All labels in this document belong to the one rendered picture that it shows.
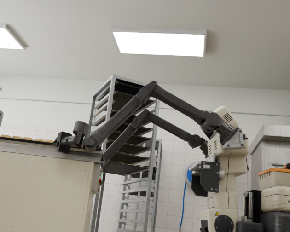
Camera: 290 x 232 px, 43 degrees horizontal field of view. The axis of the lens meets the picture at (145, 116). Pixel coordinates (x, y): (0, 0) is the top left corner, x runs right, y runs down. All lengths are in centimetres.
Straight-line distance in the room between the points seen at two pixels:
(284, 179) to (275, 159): 301
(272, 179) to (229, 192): 25
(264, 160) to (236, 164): 303
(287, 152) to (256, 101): 149
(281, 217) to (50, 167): 116
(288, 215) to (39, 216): 121
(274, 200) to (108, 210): 439
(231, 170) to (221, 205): 21
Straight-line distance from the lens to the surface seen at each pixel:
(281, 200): 197
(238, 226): 198
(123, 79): 334
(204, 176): 201
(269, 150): 518
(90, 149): 179
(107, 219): 611
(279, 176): 216
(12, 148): 204
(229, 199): 205
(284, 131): 505
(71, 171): 195
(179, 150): 612
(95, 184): 198
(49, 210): 194
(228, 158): 211
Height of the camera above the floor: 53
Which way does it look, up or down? 17 degrees up
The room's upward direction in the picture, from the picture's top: 6 degrees clockwise
